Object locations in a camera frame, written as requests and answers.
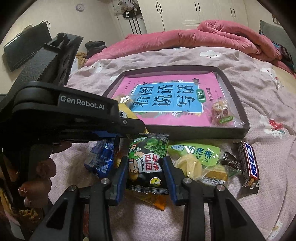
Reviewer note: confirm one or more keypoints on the brown fuzzy blanket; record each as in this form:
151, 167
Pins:
81, 58

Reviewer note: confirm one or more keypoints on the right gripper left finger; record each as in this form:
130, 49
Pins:
64, 221

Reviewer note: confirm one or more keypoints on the pink and blue book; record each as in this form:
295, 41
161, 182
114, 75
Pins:
171, 100

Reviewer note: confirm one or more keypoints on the green milk candy bag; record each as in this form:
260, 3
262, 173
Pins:
193, 158

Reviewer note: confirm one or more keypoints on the round wall clock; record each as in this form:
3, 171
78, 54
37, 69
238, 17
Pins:
80, 7

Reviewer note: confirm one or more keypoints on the black wall television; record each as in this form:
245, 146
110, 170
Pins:
23, 47

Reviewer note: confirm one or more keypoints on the hanging hats on door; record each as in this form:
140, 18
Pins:
125, 6

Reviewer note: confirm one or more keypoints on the red pink quilt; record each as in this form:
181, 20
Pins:
210, 33

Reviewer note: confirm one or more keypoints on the blue cookie packet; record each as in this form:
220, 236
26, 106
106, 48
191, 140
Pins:
101, 157

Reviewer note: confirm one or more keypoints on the pile of dark clothes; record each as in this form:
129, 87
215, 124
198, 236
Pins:
94, 47

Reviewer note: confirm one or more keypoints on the cream white wardrobe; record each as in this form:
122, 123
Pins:
158, 16

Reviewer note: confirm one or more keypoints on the grey padded headboard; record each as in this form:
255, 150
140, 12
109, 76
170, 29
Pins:
279, 36

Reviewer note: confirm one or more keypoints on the orange cracker packet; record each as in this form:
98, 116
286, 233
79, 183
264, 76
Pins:
158, 201

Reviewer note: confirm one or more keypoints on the pink patterned bed sheet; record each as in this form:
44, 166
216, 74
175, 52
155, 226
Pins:
272, 209

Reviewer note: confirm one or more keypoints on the yellow snack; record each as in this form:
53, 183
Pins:
128, 118

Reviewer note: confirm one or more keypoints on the dark shallow box tray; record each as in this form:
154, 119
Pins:
194, 132

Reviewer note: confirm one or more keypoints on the person's left hand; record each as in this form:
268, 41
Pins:
35, 191

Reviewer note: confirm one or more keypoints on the dark folded clothes by headboard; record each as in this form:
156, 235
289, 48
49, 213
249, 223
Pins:
286, 56

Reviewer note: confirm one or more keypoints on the snickers chocolate bar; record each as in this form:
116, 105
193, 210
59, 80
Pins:
249, 166

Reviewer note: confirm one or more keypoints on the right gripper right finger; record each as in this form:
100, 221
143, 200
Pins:
228, 220

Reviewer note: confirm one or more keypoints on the small green cake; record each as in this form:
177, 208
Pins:
219, 175

